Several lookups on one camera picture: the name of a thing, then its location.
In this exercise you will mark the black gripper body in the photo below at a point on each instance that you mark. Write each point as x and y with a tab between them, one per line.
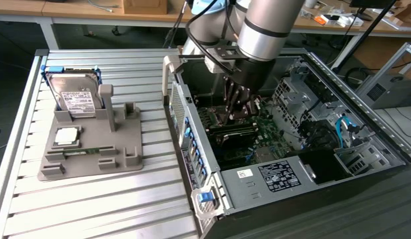
255	73

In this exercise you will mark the graphics card with metal bracket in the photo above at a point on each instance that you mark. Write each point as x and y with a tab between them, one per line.
235	143

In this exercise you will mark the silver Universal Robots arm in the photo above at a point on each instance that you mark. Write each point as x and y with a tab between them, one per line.
262	37

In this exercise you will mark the CPU socket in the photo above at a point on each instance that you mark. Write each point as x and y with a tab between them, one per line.
216	115

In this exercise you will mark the green motherboard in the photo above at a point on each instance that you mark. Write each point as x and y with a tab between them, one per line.
275	134

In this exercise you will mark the silver perforated disk bay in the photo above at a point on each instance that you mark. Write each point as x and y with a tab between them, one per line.
302	95

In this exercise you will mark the small orange box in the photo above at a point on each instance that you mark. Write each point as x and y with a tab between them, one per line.
320	19

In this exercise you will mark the white cup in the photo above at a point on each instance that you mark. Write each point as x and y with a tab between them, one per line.
311	3

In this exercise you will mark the grey power supply unit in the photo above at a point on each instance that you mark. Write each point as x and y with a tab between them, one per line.
251	189

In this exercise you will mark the flat white box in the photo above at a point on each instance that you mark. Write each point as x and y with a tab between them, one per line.
357	22

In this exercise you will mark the black slanted tripod pole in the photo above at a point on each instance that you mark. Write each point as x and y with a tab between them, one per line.
370	30

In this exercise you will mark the blue case latch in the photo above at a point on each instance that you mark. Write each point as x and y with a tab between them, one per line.
204	198

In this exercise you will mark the silver slotted disk bay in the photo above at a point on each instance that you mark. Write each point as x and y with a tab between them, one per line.
358	159

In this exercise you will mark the black monitor with stand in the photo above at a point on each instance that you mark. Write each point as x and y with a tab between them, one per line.
365	15

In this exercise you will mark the brown cardboard box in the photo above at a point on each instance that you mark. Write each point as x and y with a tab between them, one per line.
146	6

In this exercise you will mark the grey computer tower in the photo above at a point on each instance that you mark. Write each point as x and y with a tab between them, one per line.
398	94

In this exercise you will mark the grey plastic parts rack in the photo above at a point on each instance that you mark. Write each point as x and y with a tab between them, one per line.
92	134

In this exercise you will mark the cluttered wooden desk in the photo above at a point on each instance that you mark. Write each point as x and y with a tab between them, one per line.
391	29

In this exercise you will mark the open black PC case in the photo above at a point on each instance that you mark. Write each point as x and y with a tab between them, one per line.
325	199

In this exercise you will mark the green RAM stick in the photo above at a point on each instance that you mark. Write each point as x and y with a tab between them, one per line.
88	150

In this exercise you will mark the silver hard disk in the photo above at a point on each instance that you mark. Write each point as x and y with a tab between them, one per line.
72	84

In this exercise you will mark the silver CPU chip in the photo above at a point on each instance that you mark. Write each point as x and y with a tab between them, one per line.
66	136

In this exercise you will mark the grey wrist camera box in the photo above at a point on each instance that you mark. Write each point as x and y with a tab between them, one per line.
214	63

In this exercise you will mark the blue disk carrier bracket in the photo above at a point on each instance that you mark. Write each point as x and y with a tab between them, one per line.
55	69

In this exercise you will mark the wooden desk with grey frame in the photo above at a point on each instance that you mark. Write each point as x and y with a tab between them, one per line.
26	10

